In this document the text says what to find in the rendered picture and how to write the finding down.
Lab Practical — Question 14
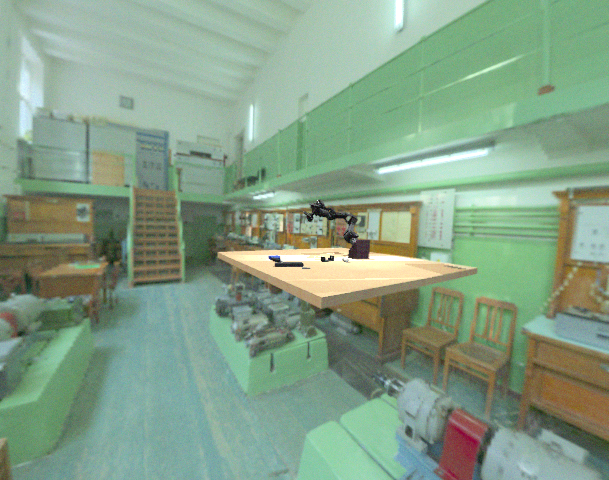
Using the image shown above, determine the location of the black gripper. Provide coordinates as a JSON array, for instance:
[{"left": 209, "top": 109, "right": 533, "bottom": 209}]
[{"left": 303, "top": 199, "right": 325, "bottom": 222}]

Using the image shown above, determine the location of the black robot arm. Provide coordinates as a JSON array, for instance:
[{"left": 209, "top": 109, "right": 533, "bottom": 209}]
[{"left": 322, "top": 205, "right": 359, "bottom": 246}]

